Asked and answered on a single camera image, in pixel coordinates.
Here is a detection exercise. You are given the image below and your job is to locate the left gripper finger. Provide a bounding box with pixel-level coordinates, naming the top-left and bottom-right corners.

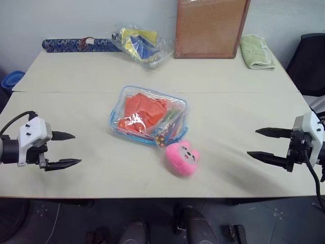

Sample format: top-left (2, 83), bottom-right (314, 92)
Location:
top-left (51, 131), bottom-right (76, 142)
top-left (44, 159), bottom-right (82, 172)

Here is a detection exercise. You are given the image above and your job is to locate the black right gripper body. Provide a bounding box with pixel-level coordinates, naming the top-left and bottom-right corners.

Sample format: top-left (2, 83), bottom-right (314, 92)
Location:
top-left (286, 129), bottom-right (318, 173)

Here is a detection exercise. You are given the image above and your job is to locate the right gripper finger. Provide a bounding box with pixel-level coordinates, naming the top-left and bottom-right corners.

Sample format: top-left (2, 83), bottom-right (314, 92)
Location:
top-left (255, 128), bottom-right (293, 139)
top-left (246, 150), bottom-right (290, 169)

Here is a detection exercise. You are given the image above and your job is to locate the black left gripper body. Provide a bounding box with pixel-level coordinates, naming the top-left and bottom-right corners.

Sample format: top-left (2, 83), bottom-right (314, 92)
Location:
top-left (24, 143), bottom-right (50, 171)

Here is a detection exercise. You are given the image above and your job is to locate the red cloth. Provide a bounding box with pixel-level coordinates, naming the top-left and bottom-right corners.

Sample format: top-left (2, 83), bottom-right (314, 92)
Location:
top-left (116, 93), bottom-right (170, 135)

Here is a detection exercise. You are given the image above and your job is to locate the clear pouch with orange contents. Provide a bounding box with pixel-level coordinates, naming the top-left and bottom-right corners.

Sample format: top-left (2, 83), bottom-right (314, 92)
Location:
top-left (109, 85), bottom-right (190, 148)

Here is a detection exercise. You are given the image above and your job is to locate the clear crumpled plastic bag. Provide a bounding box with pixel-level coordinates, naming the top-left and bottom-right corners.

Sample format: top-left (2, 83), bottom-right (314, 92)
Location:
top-left (111, 23), bottom-right (175, 70)

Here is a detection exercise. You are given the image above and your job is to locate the black chair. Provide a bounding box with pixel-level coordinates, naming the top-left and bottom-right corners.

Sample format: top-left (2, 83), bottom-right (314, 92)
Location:
top-left (285, 33), bottom-right (325, 113)

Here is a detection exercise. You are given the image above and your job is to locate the blue plastic basin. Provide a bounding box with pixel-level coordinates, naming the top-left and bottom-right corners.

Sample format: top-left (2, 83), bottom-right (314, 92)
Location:
top-left (1, 70), bottom-right (26, 90)

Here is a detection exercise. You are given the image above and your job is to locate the small dark blocky shape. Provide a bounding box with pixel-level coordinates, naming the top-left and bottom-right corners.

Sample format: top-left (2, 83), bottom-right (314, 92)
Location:
top-left (222, 223), bottom-right (247, 244)

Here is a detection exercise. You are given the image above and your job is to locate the green folded towel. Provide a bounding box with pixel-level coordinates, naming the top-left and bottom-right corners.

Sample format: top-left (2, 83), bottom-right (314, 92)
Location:
top-left (240, 34), bottom-right (277, 71)

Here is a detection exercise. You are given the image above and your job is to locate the pink plush bunny toy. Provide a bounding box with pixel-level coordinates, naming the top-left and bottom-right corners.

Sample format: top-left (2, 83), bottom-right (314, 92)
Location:
top-left (165, 139), bottom-right (202, 176)

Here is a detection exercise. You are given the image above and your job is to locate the blue patterned scroll case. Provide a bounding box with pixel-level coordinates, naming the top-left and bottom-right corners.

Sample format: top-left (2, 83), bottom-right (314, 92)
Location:
top-left (42, 37), bottom-right (123, 54)

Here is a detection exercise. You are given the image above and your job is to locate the grey dark rounded shape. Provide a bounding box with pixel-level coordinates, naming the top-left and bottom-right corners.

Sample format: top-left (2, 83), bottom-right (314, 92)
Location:
top-left (118, 220), bottom-right (148, 244)

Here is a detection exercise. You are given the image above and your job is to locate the large dark rounded shape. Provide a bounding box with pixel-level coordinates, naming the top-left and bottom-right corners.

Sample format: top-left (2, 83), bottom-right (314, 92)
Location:
top-left (174, 202), bottom-right (218, 244)

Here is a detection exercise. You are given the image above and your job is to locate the colourful striped cloth item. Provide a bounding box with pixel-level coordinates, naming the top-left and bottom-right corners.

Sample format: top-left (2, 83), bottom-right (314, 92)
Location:
top-left (151, 106), bottom-right (184, 147)

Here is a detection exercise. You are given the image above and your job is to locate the yellow and blue folded cloth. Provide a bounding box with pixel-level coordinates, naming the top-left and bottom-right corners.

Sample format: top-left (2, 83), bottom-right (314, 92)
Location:
top-left (117, 26), bottom-right (159, 63)

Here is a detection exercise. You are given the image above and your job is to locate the wooden framed cork board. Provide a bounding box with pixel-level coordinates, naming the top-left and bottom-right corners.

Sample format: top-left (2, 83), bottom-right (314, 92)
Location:
top-left (174, 0), bottom-right (251, 59)

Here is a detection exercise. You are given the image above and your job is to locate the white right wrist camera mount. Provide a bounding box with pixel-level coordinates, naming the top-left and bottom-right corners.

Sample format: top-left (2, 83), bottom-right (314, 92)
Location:
top-left (293, 111), bottom-right (325, 166)

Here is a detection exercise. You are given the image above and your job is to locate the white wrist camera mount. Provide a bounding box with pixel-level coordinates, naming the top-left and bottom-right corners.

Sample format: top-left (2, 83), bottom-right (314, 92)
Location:
top-left (17, 116), bottom-right (53, 167)
top-left (293, 111), bottom-right (325, 166)

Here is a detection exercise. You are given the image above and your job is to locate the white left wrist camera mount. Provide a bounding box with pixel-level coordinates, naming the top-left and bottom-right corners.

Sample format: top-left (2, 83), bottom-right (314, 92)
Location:
top-left (17, 116), bottom-right (53, 167)

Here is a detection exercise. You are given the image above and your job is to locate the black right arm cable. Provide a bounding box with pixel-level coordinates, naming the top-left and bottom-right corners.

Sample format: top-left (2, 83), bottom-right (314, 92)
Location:
top-left (303, 146), bottom-right (323, 197)

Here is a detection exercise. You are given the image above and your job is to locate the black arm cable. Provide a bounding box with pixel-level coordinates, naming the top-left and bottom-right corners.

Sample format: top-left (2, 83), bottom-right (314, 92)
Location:
top-left (0, 110), bottom-right (39, 137)
top-left (303, 146), bottom-right (323, 197)

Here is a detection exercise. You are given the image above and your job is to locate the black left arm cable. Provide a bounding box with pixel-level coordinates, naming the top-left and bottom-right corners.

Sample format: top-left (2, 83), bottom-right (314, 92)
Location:
top-left (0, 110), bottom-right (39, 137)

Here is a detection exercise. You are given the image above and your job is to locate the red tassel cord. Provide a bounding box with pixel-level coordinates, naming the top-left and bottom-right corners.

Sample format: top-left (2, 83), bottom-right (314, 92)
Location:
top-left (80, 36), bottom-right (95, 51)

